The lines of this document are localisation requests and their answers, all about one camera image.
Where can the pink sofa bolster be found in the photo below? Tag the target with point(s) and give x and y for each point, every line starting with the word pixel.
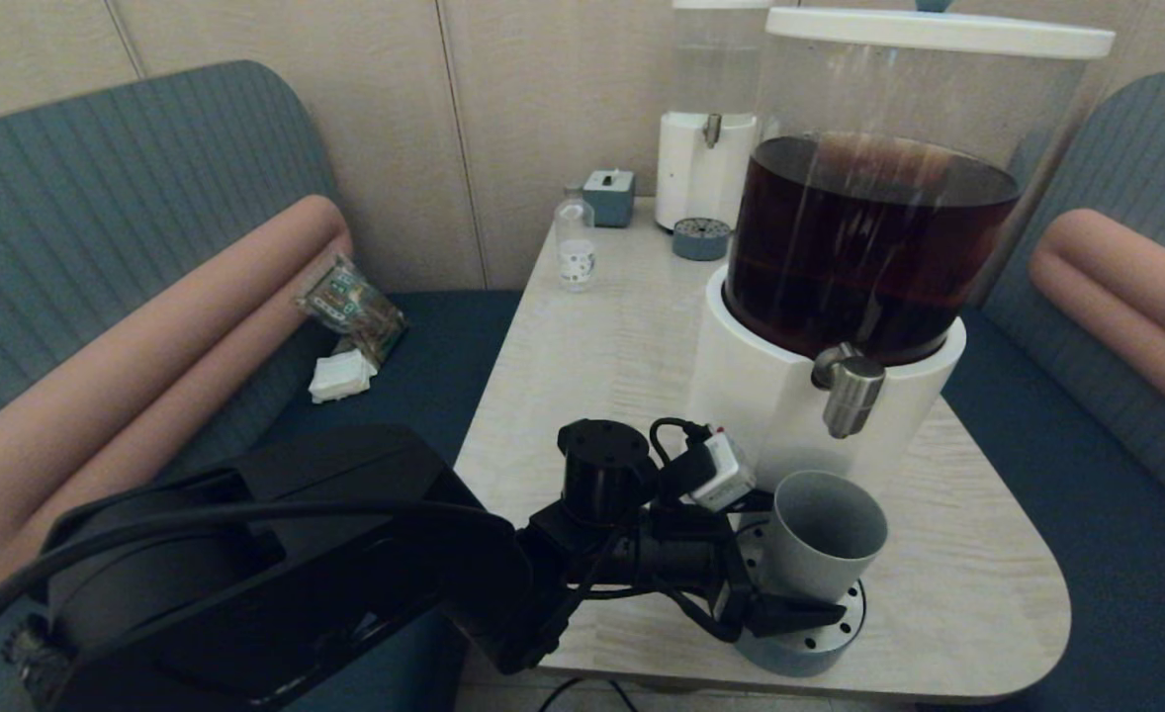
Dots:
pixel 147 366
pixel 1117 282

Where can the metal dispenser tap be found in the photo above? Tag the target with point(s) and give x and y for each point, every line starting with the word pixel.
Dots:
pixel 851 396

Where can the grey plastic cup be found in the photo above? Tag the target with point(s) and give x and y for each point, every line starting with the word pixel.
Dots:
pixel 820 564

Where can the folded white napkin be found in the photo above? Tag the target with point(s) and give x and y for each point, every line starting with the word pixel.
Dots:
pixel 342 377

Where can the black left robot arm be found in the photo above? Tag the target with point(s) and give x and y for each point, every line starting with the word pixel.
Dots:
pixel 345 593

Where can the small blue-grey box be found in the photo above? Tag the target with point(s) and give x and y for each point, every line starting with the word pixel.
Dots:
pixel 609 202

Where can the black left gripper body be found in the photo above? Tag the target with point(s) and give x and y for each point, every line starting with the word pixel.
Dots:
pixel 691 554

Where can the printed snack packet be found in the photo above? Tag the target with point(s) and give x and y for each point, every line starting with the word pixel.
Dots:
pixel 350 305

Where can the small glass bottle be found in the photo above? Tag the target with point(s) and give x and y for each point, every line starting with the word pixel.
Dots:
pixel 577 259

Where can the small blue-grey drip tray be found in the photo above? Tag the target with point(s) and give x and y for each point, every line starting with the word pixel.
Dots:
pixel 701 241

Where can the large perforated metal drip tray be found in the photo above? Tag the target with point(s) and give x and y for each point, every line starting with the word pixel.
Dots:
pixel 800 653

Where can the white dispenser lid, blue knob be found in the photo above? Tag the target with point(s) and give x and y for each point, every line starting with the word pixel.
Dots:
pixel 939 32

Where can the white dispenser with dark tea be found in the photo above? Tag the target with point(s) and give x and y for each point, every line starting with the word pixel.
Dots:
pixel 741 396

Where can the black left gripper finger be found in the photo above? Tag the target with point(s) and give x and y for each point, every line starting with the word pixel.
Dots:
pixel 790 617
pixel 751 502

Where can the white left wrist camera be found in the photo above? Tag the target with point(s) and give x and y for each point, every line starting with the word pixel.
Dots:
pixel 731 475

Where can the small white water dispenser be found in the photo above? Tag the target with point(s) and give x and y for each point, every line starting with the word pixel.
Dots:
pixel 696 173

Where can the blue ribbed sofa bench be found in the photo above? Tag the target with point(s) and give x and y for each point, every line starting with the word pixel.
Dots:
pixel 98 198
pixel 1136 148

